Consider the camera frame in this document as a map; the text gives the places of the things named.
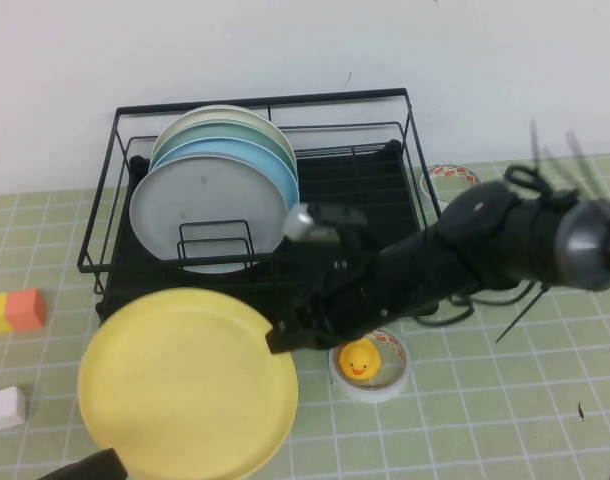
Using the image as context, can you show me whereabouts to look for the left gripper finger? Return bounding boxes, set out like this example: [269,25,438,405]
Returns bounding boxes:
[39,447,132,480]

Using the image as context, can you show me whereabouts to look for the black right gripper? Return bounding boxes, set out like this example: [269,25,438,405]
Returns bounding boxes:
[264,234,389,356]

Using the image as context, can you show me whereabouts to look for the yellow round plate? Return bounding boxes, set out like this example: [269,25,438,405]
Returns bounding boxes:
[77,287,300,479]

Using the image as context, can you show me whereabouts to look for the grey round plate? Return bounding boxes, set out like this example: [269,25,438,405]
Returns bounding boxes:
[129,155,292,275]

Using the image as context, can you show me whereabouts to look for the blue round plate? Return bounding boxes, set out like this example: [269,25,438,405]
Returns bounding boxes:
[149,138,301,217]

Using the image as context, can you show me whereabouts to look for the green round plate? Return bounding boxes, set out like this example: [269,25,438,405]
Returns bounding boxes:
[152,122,297,167]

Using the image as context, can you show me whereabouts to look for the cream round plate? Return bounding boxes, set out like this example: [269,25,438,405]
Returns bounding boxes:
[152,104,295,156]

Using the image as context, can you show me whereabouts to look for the yellow rubber duck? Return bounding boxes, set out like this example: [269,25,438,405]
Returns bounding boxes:
[338,339,384,381]

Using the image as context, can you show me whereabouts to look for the white tape roll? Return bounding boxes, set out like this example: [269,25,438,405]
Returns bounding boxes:
[418,162,481,202]
[328,327,410,404]

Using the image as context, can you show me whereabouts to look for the white cube block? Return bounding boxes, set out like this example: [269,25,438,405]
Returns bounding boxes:
[0,385,26,430]

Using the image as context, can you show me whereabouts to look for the orange cube block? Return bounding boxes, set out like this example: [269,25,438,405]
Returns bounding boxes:
[4,288,48,331]

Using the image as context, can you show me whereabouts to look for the black plastic drip tray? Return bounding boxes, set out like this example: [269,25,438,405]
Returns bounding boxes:
[97,139,440,336]

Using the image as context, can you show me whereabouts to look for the green grid tablecloth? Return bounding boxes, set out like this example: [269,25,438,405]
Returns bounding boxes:
[0,153,610,480]

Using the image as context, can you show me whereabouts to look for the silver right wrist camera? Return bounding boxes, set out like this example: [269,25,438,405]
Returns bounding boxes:
[282,202,339,244]

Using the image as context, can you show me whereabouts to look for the black right camera bracket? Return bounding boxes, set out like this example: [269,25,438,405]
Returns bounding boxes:
[307,202,370,229]

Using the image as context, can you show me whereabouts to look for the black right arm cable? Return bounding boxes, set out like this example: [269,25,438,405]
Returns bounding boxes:
[419,279,551,346]

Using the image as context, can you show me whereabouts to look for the black wire dish rack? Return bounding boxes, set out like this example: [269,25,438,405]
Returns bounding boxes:
[77,88,452,297]

